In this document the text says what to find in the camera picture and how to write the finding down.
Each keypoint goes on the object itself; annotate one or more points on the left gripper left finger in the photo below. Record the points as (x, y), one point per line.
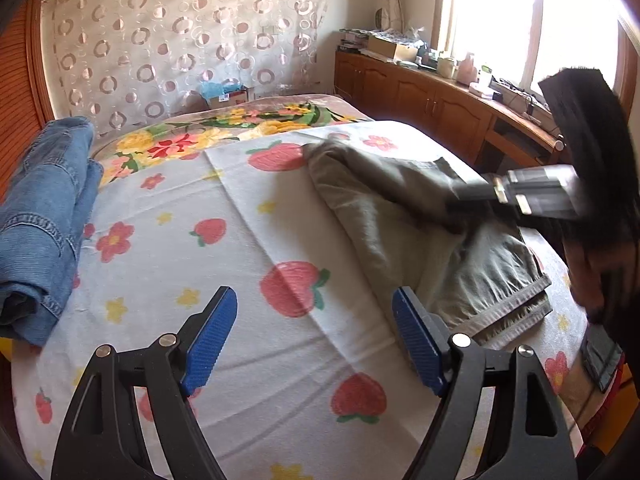
(101, 436)

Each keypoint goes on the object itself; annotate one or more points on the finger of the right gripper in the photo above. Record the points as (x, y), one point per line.
(472, 196)

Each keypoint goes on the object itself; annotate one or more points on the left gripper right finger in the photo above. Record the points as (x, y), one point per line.
(503, 395)

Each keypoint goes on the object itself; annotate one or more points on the grey-green pants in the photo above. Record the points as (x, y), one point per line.
(473, 270)

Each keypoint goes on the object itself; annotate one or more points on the person's right hand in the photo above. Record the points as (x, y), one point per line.
(586, 268)

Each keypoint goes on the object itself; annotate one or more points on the wooden side cabinet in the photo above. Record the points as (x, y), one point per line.
(484, 133)

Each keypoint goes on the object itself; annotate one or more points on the cardboard box on cabinet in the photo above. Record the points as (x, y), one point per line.
(392, 49)

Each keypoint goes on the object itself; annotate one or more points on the white floral bed sheet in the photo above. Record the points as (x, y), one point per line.
(311, 383)

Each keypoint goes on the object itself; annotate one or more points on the folded blue jeans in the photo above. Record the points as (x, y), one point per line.
(43, 218)

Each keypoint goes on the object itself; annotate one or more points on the cardboard box with blue bag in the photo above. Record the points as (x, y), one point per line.
(221, 95)

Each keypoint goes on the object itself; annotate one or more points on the pink floral blanket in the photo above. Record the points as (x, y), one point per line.
(184, 136)

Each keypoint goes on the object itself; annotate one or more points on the wooden louvered wardrobe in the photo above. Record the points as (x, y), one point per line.
(25, 100)

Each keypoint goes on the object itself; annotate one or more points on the sheer circle-pattern curtain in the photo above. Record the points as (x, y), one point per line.
(124, 64)

